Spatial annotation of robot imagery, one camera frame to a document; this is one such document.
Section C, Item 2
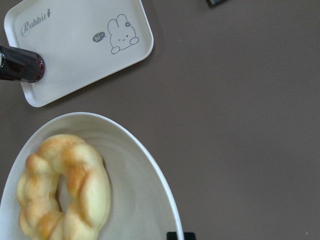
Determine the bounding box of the braided ring donut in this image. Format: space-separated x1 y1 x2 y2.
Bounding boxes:
16 134 111 240

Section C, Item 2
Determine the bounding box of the white plate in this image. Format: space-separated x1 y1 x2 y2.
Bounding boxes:
0 112 184 240

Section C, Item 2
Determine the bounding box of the cream rabbit tray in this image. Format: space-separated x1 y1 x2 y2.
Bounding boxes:
4 0 154 107

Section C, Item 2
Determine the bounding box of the dark drink bottle on tray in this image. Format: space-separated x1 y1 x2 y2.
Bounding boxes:
0 45 46 83

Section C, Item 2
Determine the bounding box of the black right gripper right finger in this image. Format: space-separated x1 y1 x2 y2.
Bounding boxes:
183 232 196 240

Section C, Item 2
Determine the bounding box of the grey folded cloth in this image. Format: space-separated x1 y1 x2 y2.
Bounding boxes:
207 0 226 7

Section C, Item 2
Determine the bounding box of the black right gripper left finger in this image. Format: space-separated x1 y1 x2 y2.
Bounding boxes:
166 231 178 240

